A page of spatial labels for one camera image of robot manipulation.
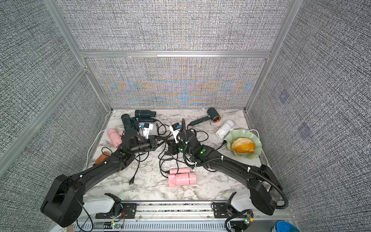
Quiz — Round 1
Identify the black cable of green dryer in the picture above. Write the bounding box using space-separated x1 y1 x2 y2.
186 124 210 143

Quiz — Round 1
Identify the black cable with plug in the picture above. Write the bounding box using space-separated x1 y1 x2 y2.
128 150 150 185

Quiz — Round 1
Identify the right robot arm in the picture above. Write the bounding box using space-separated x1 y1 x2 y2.
166 130 289 216

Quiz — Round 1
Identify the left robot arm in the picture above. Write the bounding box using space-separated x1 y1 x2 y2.
40 129 166 227

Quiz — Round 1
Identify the dark green hair dryer back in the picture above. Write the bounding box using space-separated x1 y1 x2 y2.
135 110 156 123

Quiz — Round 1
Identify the dark green hair dryer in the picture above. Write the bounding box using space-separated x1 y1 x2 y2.
121 114 140 132
135 110 156 123

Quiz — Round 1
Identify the dark green hair dryer left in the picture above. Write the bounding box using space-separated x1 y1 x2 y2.
121 114 140 132

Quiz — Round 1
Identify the pink folded hair dryer front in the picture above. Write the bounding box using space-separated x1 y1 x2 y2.
168 167 197 188

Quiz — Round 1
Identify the pink hair dryer left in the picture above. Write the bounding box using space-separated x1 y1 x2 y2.
107 129 123 148

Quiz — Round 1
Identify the green hair dryer orange nozzle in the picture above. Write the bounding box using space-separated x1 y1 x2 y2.
189 107 221 126

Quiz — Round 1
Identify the brown spice jar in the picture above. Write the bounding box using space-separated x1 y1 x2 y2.
95 151 111 165

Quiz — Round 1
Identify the white hair dryer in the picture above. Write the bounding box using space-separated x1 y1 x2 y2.
215 120 234 140

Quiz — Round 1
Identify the light green scalloped plate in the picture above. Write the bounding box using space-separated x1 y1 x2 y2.
224 129 262 159

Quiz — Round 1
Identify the bread roll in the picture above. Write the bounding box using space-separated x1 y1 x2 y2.
231 138 256 153

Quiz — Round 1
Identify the blue round object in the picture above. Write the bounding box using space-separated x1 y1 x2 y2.
271 221 300 232

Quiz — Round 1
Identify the black cable of back dryer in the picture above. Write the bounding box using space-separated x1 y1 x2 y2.
153 118 172 137

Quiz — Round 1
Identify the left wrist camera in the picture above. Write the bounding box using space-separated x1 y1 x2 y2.
141 122 153 139

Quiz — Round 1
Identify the black cable of pink dryer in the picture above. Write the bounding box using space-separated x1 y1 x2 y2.
157 149 195 178

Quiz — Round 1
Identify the white power strip cable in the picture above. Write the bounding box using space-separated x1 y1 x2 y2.
85 129 117 169

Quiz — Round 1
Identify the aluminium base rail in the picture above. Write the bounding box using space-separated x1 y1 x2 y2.
47 200 296 232

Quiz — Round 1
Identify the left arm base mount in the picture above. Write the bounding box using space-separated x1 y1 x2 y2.
95 193 138 220

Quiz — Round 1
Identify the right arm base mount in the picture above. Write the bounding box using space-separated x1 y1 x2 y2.
211 192 254 232

